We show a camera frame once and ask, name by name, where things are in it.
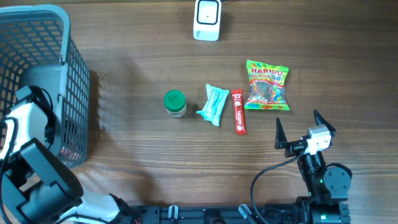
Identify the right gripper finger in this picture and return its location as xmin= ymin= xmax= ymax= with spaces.
xmin=274 ymin=118 xmax=288 ymax=149
xmin=313 ymin=110 xmax=336 ymax=136

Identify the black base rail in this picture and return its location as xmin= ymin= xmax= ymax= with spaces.
xmin=124 ymin=203 xmax=351 ymax=224

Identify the grey plastic shopping basket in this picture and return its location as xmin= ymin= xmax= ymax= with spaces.
xmin=1 ymin=4 xmax=91 ymax=169

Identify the green Haribo gummy bag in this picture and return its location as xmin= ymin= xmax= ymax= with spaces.
xmin=244 ymin=60 xmax=290 ymax=111

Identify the white barcode scanner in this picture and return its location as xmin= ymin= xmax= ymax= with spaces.
xmin=193 ymin=0 xmax=222 ymax=42

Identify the teal tissue wipes pack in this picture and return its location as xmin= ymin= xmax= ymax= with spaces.
xmin=196 ymin=84 xmax=229 ymax=126

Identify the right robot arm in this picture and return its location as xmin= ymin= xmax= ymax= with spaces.
xmin=275 ymin=110 xmax=353 ymax=224

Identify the red Nescafe coffee stick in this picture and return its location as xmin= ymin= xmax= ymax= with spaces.
xmin=232 ymin=89 xmax=247 ymax=135

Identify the green lid jar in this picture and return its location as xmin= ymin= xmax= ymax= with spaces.
xmin=164 ymin=90 xmax=187 ymax=118

